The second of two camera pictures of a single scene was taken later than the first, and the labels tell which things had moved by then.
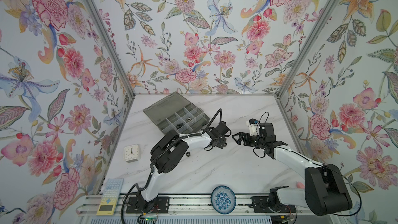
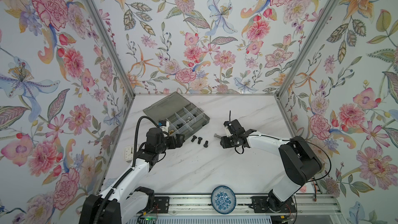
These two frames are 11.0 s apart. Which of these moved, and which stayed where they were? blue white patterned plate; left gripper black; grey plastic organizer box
Moved: left gripper black
Stayed: blue white patterned plate; grey plastic organizer box
